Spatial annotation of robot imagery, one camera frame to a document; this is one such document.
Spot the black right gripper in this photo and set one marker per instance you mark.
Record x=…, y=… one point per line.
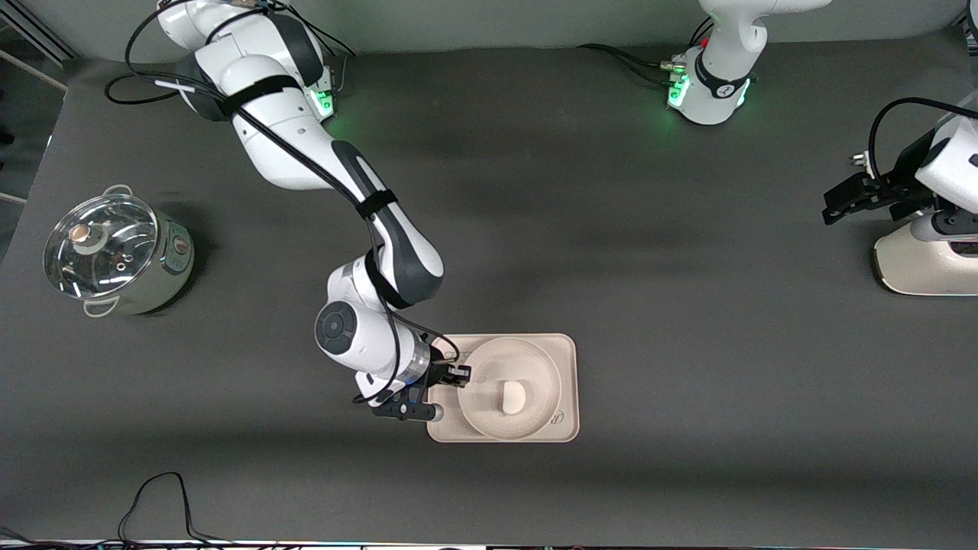
x=441, y=374

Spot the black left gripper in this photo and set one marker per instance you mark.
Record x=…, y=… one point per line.
x=892, y=190

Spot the white steamed bun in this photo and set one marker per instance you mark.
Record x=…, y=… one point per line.
x=513, y=398

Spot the round beige plate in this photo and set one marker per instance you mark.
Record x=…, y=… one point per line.
x=527, y=367

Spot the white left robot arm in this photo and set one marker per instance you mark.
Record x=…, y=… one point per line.
x=722, y=76

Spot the beige rectangular rabbit tray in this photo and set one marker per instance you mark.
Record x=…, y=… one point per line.
x=569, y=382

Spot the white toaster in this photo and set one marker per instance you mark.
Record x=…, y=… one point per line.
x=917, y=263

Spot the steel pot with lid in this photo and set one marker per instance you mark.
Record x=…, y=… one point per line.
x=164, y=275

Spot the glass pot lid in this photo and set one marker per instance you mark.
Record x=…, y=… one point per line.
x=99, y=244

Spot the aluminium frame rail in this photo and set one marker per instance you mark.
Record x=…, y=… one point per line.
x=38, y=37

